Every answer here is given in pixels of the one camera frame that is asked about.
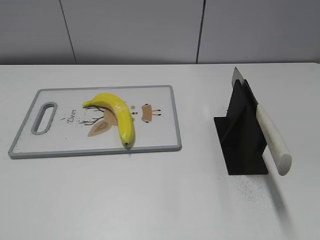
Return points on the white-handled kitchen knife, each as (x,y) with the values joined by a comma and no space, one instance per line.
(279,151)

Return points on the white grey-rimmed cutting board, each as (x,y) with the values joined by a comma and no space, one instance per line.
(57,124)

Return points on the yellow plastic banana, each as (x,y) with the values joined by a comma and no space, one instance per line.
(120,110)

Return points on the black knife stand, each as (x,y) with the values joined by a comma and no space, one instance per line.
(240,135)

